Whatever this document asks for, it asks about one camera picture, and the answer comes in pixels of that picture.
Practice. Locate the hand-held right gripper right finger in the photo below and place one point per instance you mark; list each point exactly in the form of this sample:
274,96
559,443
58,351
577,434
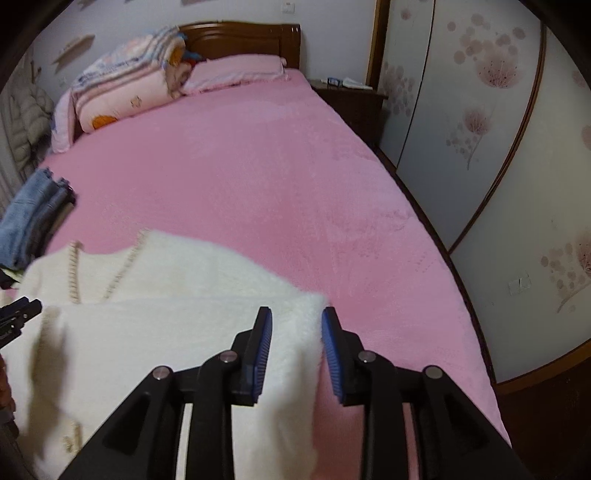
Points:
331,360

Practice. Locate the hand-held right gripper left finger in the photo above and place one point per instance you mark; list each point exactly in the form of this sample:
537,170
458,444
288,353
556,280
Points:
261,350

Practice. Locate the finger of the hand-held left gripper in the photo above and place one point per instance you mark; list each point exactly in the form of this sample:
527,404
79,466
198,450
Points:
21,314

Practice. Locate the white fluffy sweater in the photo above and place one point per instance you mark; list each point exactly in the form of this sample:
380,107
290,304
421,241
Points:
161,332

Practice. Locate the dark cloth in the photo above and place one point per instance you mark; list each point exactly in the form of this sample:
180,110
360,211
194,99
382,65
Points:
9,276

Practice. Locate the folded blue jeans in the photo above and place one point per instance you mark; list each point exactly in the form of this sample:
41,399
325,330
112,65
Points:
32,217

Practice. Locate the pink bed sheet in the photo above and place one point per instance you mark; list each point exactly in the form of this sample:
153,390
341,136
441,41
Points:
254,161

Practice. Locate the pale pink pillow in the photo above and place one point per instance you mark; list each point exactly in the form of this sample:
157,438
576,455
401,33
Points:
62,124

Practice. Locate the beige puffer jacket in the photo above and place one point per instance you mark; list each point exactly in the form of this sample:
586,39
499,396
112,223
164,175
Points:
27,120

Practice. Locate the folded printed pink quilt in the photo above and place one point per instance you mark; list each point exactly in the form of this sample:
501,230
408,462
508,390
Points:
120,87

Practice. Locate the dark wooden nightstand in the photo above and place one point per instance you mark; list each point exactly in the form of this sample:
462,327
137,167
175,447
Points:
355,110

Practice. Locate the floral sliding wardrobe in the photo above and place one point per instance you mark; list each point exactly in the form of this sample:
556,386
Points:
485,138

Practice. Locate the white papers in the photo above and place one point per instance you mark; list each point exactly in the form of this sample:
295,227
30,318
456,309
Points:
355,83

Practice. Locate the brown wooden headboard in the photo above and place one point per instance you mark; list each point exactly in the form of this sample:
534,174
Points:
240,41

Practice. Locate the white wall socket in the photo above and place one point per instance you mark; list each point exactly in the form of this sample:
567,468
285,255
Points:
519,285

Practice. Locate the wooden wall decoration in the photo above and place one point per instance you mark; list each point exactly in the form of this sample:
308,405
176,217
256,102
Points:
74,48

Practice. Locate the white light switch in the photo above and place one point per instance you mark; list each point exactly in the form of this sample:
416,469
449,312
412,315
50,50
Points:
289,7

